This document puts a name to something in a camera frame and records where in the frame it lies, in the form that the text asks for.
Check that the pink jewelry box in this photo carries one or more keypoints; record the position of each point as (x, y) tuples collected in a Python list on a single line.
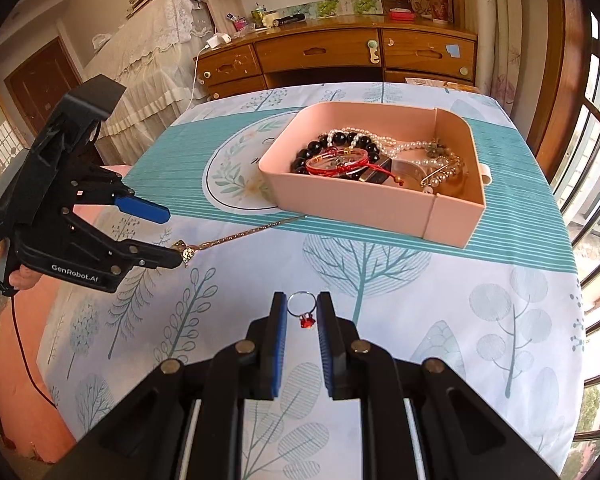
[(355, 210)]

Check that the blue sticker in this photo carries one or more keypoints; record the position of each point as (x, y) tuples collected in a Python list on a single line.
[(452, 50)]

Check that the black flashlight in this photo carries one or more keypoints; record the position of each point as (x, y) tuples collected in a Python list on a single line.
[(289, 20)]

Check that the bread cover cookbook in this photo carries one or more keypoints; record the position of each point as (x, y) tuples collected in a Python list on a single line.
[(430, 81)]

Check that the wooden desk with drawers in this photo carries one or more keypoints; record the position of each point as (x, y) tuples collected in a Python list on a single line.
[(285, 52)]

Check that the green drawer safety latch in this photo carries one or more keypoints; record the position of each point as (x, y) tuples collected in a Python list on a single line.
[(374, 50)]

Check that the grape picture wall strip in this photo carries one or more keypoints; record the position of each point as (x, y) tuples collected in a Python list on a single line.
[(330, 6)]

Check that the pink blanket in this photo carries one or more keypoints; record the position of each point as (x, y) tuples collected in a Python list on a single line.
[(30, 320)]

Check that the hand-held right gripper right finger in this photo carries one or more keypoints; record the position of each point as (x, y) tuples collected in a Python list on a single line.
[(323, 345)]

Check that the gold hair stick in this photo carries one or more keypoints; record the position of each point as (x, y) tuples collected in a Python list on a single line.
[(240, 234)]

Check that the red flat box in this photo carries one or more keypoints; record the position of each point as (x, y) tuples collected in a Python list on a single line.
[(401, 14)]

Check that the wooden window frame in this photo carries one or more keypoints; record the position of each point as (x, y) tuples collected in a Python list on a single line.
[(555, 60)]

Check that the metal window guard bars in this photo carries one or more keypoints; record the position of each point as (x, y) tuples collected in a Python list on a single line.
[(595, 160)]

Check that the gold safety pin brooch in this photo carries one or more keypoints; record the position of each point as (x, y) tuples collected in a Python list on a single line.
[(442, 172)]

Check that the white lace cover cloth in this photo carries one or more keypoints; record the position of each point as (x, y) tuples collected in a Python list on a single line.
[(145, 60)]

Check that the pale floral curtain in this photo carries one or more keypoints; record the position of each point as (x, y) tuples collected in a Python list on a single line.
[(495, 35)]

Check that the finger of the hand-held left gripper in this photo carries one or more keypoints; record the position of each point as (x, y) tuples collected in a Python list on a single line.
[(150, 257), (142, 210)]

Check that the person's left hand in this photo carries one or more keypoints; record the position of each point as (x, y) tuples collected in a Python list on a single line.
[(25, 278)]

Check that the tree print tablecloth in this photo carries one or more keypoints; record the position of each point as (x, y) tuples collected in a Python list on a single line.
[(480, 285)]

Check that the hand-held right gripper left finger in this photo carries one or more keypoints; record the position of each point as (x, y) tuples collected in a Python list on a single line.
[(280, 345)]

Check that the brown wooden door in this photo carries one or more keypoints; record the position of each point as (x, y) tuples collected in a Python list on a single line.
[(40, 85)]

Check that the paper cup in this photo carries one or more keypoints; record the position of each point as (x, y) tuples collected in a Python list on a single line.
[(438, 5)]

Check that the white charger plug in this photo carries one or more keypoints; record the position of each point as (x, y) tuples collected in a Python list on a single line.
[(220, 41)]

